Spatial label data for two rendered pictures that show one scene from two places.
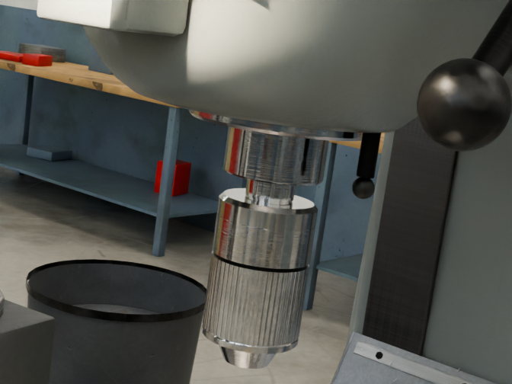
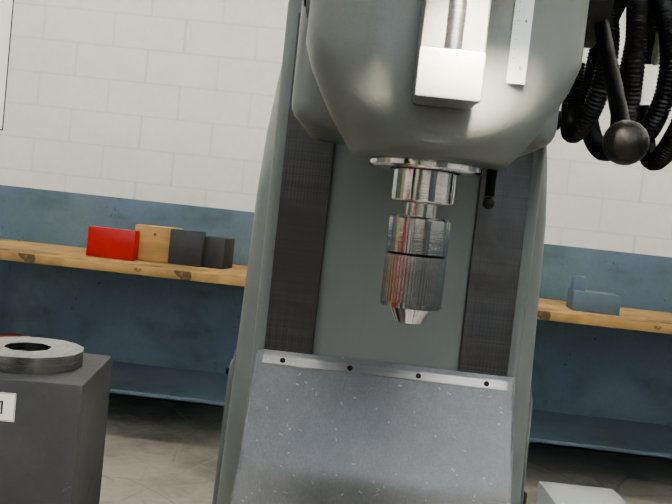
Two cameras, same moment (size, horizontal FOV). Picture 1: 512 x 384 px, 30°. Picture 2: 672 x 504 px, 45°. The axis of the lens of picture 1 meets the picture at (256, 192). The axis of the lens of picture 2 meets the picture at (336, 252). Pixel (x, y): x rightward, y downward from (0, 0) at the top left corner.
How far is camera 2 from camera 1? 41 cm
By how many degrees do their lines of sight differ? 36
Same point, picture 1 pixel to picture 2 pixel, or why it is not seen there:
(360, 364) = (269, 369)
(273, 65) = (516, 126)
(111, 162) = not seen: outside the picture
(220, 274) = (410, 264)
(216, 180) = not seen: outside the picture
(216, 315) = (409, 291)
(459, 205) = (331, 246)
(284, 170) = (448, 195)
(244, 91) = (494, 141)
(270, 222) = (442, 227)
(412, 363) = (309, 360)
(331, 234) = not seen: outside the picture
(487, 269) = (355, 286)
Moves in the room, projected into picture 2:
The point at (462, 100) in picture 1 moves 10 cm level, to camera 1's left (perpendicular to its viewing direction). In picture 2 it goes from (642, 138) to (539, 114)
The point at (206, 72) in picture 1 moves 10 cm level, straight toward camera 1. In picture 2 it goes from (479, 131) to (617, 129)
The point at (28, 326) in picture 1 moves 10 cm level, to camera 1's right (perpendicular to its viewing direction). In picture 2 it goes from (106, 363) to (209, 360)
